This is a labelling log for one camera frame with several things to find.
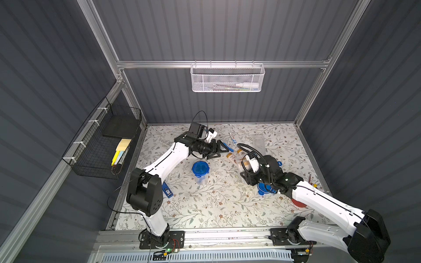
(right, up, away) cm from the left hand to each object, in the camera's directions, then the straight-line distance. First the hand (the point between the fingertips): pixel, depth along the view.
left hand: (228, 155), depth 79 cm
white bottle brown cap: (+4, -4, +21) cm, 22 cm away
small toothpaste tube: (+7, +6, +32) cm, 34 cm away
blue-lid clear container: (-14, -8, +7) cm, 17 cm away
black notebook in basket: (-53, +14, +2) cm, 55 cm away
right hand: (+10, -8, +2) cm, 13 cm away
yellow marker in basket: (-50, -1, -8) cm, 51 cm away
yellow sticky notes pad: (-50, +5, -2) cm, 50 cm away
